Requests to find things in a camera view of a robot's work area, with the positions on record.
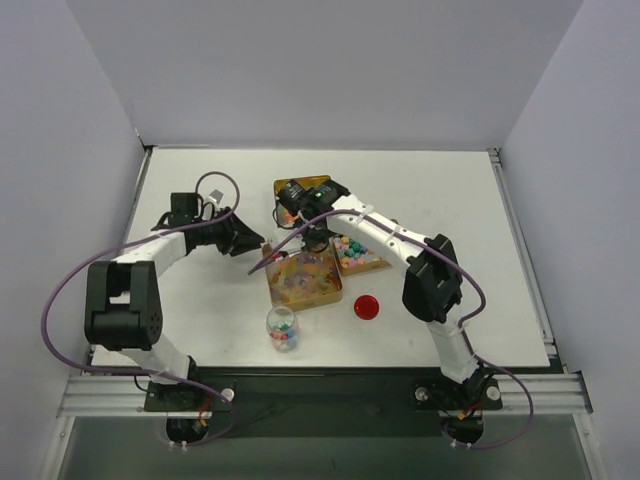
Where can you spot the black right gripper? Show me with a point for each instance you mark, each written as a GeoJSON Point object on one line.
{"type": "Point", "coordinates": [314, 233]}

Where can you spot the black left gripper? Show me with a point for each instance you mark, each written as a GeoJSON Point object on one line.
{"type": "Point", "coordinates": [235, 235]}

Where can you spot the shiny metal scoop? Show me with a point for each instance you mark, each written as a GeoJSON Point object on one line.
{"type": "Point", "coordinates": [286, 253]}

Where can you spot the gold tin popsicle candies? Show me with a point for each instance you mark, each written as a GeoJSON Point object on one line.
{"type": "Point", "coordinates": [304, 280]}

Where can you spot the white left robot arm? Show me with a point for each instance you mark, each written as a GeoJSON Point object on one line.
{"type": "Point", "coordinates": [123, 310]}

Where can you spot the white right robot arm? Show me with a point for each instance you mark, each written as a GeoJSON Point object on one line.
{"type": "Point", "coordinates": [432, 284]}

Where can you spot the gold tin neon star candies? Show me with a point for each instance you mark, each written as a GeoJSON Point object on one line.
{"type": "Point", "coordinates": [287, 192]}

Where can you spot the gold tin pastel star candies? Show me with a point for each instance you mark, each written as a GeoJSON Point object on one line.
{"type": "Point", "coordinates": [354, 258]}

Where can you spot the red jar lid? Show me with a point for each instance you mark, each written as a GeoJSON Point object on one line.
{"type": "Point", "coordinates": [366, 307]}

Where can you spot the clear glass jar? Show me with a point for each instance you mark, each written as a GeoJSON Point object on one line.
{"type": "Point", "coordinates": [282, 328]}

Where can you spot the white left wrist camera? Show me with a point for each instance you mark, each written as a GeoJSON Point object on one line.
{"type": "Point", "coordinates": [215, 196]}

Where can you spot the aluminium frame rail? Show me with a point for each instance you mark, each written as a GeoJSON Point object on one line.
{"type": "Point", "coordinates": [103, 397]}

